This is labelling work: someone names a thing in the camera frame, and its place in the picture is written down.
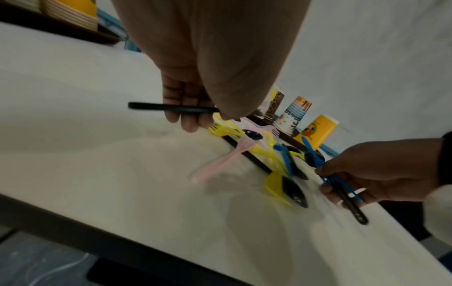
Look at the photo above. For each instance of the person's right hand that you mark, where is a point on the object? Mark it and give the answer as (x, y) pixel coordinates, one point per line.
(385, 170)

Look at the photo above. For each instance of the person's left hand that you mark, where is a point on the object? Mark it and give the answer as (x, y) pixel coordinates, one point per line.
(219, 50)

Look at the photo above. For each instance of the black plastic spoon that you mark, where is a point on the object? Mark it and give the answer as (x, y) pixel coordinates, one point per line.
(298, 164)
(355, 209)
(296, 192)

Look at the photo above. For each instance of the blue plastic fork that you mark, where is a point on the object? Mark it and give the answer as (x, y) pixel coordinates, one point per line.
(312, 150)

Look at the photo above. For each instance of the black plastic utensil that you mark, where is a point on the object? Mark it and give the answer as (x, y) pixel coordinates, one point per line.
(159, 107)

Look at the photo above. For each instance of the yellow paper cup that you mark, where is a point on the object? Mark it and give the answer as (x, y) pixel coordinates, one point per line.
(317, 131)

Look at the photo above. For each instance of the yellow plastic fork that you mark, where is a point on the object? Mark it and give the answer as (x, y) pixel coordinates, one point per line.
(223, 129)

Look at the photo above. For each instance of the brown patterned paper cup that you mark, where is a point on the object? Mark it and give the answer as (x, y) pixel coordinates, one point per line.
(274, 107)

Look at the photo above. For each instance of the pink plastic fork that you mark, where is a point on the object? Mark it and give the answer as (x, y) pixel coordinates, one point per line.
(264, 129)

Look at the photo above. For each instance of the dark blue plastic spoon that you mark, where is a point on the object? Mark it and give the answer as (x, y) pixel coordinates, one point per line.
(253, 135)

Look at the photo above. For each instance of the blue plastic utensil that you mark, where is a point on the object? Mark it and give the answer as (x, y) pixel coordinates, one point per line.
(286, 160)

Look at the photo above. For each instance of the blue seaside paper cup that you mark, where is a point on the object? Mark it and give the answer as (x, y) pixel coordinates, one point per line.
(293, 117)

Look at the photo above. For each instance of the yellow plastic utensil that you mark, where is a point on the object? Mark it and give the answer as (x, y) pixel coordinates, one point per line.
(273, 185)
(263, 149)

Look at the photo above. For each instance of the black tray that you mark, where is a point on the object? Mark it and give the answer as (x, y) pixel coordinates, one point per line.
(247, 156)

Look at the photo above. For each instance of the pink plastic spoon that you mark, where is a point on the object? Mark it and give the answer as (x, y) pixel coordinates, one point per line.
(226, 160)

